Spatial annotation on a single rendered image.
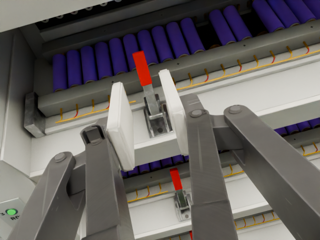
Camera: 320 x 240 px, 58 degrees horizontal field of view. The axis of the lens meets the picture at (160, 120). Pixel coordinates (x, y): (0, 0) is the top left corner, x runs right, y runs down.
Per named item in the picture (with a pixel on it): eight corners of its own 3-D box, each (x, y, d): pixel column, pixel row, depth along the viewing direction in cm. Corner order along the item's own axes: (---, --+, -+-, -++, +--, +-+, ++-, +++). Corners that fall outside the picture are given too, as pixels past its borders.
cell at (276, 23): (265, -5, 39) (287, 25, 36) (263, 6, 41) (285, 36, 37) (252, -2, 39) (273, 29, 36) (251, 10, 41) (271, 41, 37)
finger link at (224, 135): (192, 137, 14) (253, 121, 14) (176, 96, 18) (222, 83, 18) (198, 161, 15) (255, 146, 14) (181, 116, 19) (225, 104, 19)
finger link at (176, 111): (170, 112, 15) (184, 108, 15) (157, 70, 21) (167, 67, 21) (182, 157, 16) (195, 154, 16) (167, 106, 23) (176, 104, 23)
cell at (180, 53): (178, 30, 41) (191, 62, 37) (166, 34, 41) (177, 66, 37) (177, 19, 39) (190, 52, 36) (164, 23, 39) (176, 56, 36)
